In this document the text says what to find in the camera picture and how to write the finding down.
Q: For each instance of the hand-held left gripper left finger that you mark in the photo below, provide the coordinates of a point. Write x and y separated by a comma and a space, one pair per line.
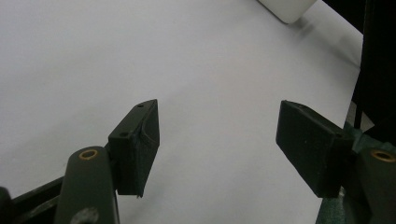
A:
137, 149

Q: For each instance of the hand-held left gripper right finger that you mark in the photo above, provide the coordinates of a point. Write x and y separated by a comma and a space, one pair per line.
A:
311, 146

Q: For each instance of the white plastic container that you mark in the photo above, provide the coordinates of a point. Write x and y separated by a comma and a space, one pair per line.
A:
288, 9

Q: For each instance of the white table sheet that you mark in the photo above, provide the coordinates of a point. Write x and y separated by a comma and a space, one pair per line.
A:
186, 62

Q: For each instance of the black curtain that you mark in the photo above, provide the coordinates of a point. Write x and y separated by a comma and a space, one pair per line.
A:
379, 62

